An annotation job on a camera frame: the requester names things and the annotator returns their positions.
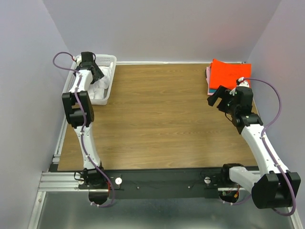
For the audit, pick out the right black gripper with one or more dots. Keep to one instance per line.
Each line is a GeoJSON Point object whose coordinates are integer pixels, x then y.
{"type": "Point", "coordinates": [220, 92]}

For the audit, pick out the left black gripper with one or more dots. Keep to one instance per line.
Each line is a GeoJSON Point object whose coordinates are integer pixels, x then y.
{"type": "Point", "coordinates": [98, 74]}

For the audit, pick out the white t shirt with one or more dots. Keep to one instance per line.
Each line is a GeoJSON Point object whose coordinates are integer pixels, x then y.
{"type": "Point", "coordinates": [98, 89]}

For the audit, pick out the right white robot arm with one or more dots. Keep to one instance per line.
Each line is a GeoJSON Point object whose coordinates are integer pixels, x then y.
{"type": "Point", "coordinates": [275, 186]}

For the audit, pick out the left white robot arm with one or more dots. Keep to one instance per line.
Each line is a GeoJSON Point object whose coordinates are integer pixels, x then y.
{"type": "Point", "coordinates": [80, 115]}

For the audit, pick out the teal folded t shirt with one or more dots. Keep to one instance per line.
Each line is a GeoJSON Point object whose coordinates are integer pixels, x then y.
{"type": "Point", "coordinates": [211, 91]}

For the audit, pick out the white plastic laundry basket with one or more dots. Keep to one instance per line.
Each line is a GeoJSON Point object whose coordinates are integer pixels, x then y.
{"type": "Point", "coordinates": [83, 82]}

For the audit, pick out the orange folded t shirt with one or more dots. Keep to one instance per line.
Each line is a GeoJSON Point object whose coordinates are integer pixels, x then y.
{"type": "Point", "coordinates": [226, 74]}

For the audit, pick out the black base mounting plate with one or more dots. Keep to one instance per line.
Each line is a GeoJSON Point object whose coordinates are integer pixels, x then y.
{"type": "Point", "coordinates": [202, 182]}

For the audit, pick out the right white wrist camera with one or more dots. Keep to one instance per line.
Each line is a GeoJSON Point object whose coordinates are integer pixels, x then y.
{"type": "Point", "coordinates": [242, 82]}

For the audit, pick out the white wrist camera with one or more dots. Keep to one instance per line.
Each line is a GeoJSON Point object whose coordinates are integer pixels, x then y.
{"type": "Point", "coordinates": [242, 82]}
{"type": "Point", "coordinates": [76, 59]}

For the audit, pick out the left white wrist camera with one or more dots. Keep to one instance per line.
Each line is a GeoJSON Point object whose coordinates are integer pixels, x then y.
{"type": "Point", "coordinates": [76, 59]}

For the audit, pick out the left aluminium side rail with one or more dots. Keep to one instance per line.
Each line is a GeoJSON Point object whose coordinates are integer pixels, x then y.
{"type": "Point", "coordinates": [60, 141]}

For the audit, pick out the aluminium frame rail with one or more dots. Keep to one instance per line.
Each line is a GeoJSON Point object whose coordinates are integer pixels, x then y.
{"type": "Point", "coordinates": [58, 182]}

